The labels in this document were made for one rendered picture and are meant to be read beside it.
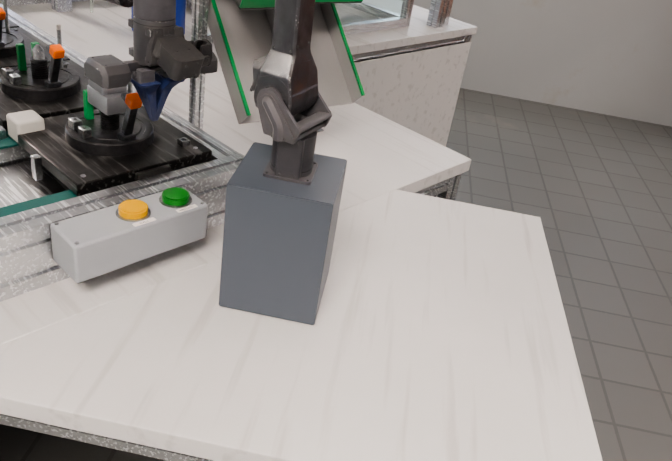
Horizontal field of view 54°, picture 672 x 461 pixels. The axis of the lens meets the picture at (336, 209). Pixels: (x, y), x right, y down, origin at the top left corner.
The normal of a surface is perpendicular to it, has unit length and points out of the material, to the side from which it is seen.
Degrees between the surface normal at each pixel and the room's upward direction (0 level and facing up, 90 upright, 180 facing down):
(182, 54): 17
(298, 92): 79
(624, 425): 0
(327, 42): 45
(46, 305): 0
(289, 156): 90
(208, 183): 90
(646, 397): 0
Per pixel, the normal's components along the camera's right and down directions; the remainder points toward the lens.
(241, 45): 0.51, -0.27
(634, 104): -0.15, 0.48
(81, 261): 0.70, 0.44
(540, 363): 0.14, -0.86
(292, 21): -0.49, 0.37
